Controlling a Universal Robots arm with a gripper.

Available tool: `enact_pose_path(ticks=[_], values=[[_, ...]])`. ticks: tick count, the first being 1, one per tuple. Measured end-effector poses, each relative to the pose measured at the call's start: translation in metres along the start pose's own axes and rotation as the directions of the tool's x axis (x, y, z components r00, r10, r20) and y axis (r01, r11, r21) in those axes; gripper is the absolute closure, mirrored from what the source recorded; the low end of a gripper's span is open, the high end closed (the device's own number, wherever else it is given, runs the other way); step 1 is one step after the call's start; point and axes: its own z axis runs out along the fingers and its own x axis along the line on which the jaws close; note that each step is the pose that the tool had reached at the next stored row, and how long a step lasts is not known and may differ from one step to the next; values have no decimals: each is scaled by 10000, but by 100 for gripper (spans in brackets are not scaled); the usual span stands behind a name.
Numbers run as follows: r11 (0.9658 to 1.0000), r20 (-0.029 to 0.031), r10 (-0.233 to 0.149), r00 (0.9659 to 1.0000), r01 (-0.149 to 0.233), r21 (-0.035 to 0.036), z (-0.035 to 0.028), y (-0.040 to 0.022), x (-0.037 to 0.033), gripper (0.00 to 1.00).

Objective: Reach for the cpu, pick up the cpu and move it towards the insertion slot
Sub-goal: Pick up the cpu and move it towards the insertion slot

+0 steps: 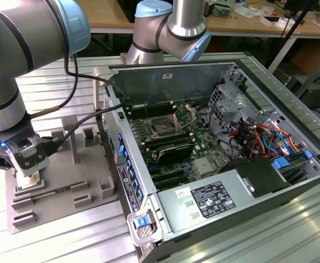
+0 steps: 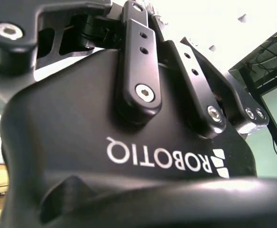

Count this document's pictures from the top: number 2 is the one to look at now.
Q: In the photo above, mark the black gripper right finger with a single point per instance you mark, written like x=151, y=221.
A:
x=200, y=95

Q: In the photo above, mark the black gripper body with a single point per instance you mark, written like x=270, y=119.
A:
x=81, y=118

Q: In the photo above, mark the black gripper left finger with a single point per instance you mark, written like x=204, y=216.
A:
x=138, y=71

